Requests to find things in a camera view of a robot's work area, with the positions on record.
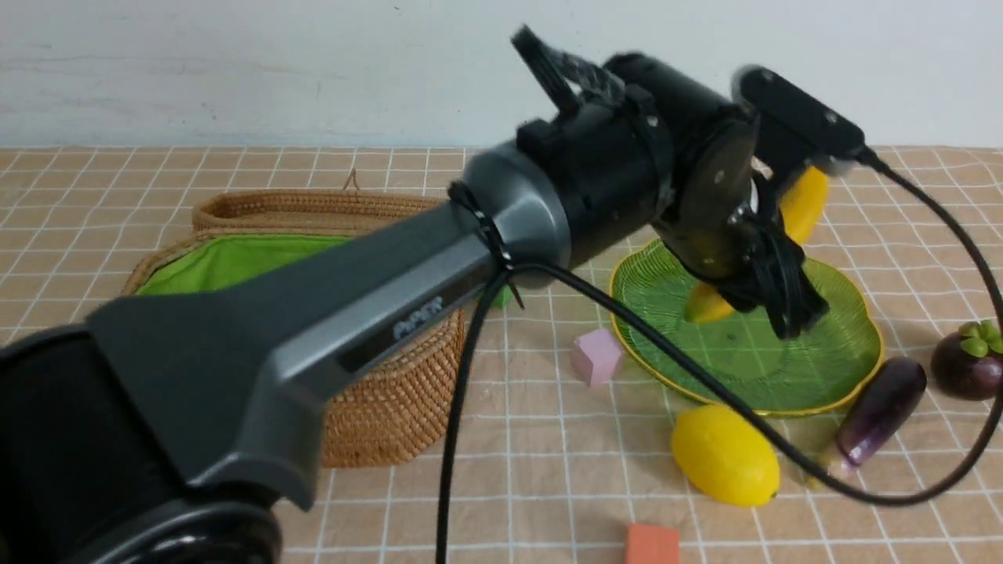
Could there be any orange foam cube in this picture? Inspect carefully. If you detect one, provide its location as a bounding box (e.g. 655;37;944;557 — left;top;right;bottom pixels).
624;522;681;564

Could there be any wrist camera with grey mount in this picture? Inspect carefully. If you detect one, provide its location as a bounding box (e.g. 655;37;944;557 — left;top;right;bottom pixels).
731;65;867;181

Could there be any black camera cable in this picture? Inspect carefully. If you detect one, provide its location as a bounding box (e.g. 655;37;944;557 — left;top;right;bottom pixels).
436;149;1003;564

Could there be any yellow toy banana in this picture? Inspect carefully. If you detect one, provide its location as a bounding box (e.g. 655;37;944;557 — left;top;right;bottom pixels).
683;167;828;324

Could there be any pink foam cube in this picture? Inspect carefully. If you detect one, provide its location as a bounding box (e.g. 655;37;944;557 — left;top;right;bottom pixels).
570;328;624;388

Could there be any green fabric basket lining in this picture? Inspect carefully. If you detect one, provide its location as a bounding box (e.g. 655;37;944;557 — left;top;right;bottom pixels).
122;232;351;295

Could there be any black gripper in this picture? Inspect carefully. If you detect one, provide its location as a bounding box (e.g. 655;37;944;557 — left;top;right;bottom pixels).
512;27;830;339

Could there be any woven rattan basket lid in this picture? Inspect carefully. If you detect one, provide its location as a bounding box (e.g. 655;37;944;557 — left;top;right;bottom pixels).
191;189;444;235

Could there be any green foam cube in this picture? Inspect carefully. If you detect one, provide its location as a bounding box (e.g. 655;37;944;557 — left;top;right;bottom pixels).
491;284;515;309

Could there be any dark purple toy mangosteen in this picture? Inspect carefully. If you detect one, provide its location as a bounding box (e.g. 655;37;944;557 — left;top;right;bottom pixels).
931;319;1002;401

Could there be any green glass leaf plate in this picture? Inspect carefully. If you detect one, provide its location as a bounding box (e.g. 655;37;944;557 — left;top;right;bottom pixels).
609;240;885;418

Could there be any woven rattan basket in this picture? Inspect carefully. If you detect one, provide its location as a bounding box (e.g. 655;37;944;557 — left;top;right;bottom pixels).
153;229;465;468

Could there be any purple toy eggplant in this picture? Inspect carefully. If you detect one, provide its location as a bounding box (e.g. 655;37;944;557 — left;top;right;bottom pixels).
816;356;928;479

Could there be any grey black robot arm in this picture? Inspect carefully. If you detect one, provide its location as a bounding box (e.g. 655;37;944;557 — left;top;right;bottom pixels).
2;28;834;563

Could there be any yellow toy lemon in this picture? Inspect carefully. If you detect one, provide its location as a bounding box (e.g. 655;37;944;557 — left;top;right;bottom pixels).
671;404;781;507

